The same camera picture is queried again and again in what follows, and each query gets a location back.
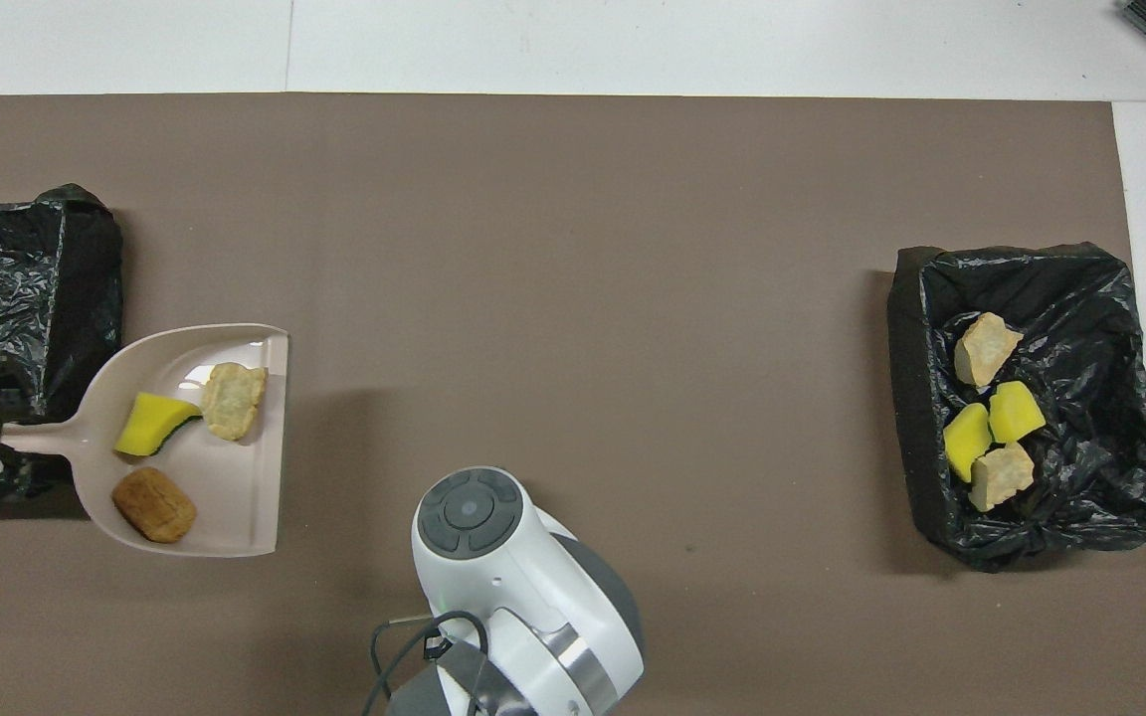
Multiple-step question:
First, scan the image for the thin green yellow sponge scrap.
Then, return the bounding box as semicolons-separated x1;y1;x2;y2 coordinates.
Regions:
113;390;205;459

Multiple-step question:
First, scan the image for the brown oval bread roll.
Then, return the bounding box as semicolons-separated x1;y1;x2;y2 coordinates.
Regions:
111;466;199;545

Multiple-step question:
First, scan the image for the pale bread piece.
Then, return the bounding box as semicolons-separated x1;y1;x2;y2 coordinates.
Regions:
200;361;270;443

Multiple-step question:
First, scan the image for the beige plastic dustpan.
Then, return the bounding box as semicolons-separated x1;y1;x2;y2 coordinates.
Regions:
0;322;290;559

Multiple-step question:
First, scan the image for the thick yellow green sponge chunk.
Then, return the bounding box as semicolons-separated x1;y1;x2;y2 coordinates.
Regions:
943;402;993;484

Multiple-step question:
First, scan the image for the striped croissant piece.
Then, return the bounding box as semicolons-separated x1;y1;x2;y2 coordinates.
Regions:
954;312;1025;390

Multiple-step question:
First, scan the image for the pale bread chunk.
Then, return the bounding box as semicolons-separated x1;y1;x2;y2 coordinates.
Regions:
968;442;1038;514

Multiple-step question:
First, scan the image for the yellow notched sponge piece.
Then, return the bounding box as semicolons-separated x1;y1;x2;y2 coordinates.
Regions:
988;380;1048;445

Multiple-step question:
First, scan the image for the brown table mat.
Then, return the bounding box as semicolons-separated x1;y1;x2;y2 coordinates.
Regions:
0;92;1146;716

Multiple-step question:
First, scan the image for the black right arm gripper cable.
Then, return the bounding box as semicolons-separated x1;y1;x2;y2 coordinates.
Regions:
369;610;489;716

